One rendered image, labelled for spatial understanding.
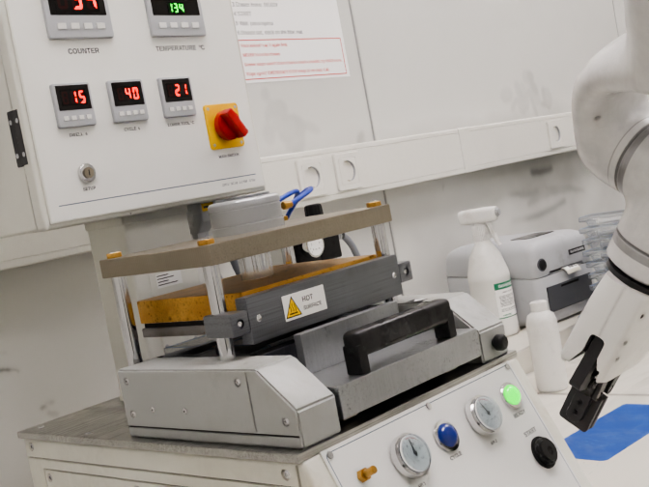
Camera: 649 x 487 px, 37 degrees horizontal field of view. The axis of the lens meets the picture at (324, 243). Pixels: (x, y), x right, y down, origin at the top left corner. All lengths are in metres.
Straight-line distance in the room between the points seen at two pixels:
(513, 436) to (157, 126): 0.53
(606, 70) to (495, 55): 1.60
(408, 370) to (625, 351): 0.20
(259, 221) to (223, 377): 0.21
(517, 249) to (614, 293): 1.02
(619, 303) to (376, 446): 0.25
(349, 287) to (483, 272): 0.87
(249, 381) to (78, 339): 0.65
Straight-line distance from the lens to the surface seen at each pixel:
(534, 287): 1.89
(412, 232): 2.03
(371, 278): 1.03
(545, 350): 1.58
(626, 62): 0.78
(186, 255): 0.92
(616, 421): 1.40
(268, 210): 1.02
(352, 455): 0.85
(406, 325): 0.92
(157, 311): 1.03
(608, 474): 1.21
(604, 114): 0.88
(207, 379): 0.89
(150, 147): 1.14
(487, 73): 2.35
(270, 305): 0.92
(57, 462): 1.13
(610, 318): 0.89
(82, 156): 1.09
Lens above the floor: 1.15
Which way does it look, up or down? 4 degrees down
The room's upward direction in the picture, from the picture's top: 11 degrees counter-clockwise
